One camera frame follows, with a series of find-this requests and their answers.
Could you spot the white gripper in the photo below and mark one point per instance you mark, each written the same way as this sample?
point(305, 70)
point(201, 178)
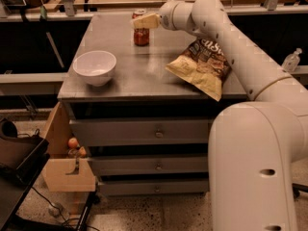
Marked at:
point(166, 17)

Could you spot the red coke can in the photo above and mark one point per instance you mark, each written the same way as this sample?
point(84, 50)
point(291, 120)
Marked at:
point(141, 35)

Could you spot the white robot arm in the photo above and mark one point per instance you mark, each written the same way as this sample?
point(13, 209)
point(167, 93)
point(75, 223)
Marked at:
point(252, 145)

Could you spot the sea salt chip bag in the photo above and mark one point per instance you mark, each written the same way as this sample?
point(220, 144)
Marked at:
point(203, 65)

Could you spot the white bowl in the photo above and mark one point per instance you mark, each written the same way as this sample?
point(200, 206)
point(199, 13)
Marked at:
point(95, 68)

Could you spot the grey drawer cabinet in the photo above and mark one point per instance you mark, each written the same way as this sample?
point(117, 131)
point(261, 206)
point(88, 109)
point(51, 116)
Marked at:
point(146, 130)

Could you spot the hand sanitizer bottle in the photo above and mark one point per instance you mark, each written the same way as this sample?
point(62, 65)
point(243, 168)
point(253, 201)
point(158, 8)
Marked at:
point(292, 60)

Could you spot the orange apple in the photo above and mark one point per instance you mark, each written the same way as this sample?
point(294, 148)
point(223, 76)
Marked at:
point(73, 143)

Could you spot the wooden box with fruit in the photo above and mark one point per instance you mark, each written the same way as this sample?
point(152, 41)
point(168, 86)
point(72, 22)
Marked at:
point(64, 172)

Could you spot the black cart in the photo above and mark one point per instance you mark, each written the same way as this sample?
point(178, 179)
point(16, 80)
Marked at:
point(21, 161)

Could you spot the black office chair base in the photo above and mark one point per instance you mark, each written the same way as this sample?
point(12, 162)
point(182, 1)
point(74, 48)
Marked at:
point(298, 188)

